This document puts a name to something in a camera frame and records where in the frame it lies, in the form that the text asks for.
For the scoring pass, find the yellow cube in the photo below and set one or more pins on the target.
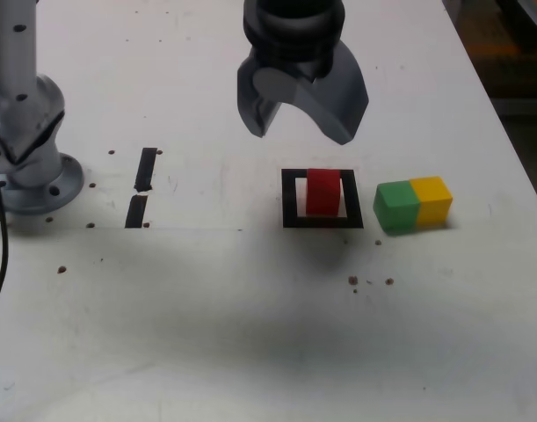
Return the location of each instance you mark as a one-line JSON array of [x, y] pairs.
[[433, 202]]

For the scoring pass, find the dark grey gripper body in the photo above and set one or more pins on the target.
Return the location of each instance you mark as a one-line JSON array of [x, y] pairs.
[[312, 70]]

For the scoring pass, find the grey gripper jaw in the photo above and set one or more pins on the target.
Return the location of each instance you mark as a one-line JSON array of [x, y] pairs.
[[338, 105], [250, 114]]

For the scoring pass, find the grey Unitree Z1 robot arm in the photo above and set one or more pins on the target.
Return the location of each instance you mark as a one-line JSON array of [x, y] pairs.
[[26, 110]]

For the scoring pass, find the red cube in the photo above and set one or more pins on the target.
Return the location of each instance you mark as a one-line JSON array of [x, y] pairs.
[[323, 193]]

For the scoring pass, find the black tape strip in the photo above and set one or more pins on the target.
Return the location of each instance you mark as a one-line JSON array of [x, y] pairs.
[[145, 171]]

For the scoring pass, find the black tape square outline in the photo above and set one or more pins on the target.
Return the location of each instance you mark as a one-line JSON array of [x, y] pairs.
[[290, 198]]

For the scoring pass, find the green cube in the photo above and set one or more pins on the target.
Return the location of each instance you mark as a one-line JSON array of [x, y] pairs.
[[395, 206]]

